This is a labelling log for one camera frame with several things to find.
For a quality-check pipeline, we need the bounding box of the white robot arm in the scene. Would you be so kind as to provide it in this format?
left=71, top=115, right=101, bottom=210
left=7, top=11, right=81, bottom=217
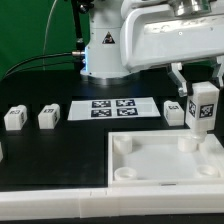
left=81, top=0, right=224, bottom=96

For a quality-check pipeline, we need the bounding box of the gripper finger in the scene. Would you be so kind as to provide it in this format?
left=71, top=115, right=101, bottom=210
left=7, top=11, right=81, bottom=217
left=167, top=63, right=193, bottom=97
left=212, top=55, right=224, bottom=89

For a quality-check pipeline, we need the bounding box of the white square table top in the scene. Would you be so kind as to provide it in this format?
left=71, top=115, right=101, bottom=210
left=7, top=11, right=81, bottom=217
left=108, top=129, right=224, bottom=187

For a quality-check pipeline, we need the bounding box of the white left fence bar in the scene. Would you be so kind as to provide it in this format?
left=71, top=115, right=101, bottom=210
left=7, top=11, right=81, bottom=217
left=0, top=142, right=4, bottom=163

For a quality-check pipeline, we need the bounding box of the black cable lower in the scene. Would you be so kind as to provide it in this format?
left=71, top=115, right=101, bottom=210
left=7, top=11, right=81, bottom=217
left=2, top=59, right=84, bottom=81

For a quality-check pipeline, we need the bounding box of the black camera stand pole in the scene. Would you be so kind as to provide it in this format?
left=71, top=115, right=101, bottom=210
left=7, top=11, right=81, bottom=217
left=71, top=0, right=94, bottom=51

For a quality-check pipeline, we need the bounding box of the white front fence bar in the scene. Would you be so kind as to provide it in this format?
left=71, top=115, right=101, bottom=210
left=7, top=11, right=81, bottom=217
left=0, top=184, right=224, bottom=221

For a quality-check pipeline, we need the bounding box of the black cable upper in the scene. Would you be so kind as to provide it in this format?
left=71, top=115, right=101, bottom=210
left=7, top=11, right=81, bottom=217
left=2, top=51, right=86, bottom=81

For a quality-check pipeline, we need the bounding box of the black cable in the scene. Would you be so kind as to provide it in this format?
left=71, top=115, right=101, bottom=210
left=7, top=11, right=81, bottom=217
left=2, top=51, right=86, bottom=81
left=2, top=59, right=84, bottom=81

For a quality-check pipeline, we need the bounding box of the green backdrop curtain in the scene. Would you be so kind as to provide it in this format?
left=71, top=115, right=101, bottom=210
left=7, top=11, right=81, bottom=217
left=0, top=0, right=97, bottom=83

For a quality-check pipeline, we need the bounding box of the white sheet with markers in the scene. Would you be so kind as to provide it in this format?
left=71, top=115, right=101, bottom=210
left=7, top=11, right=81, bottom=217
left=68, top=97, right=160, bottom=121

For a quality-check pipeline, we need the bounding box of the white fence bar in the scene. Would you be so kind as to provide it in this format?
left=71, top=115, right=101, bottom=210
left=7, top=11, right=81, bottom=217
left=0, top=142, right=4, bottom=163
left=0, top=184, right=224, bottom=221

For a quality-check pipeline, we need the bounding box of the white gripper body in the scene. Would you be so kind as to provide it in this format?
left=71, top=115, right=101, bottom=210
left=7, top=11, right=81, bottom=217
left=120, top=3, right=224, bottom=72

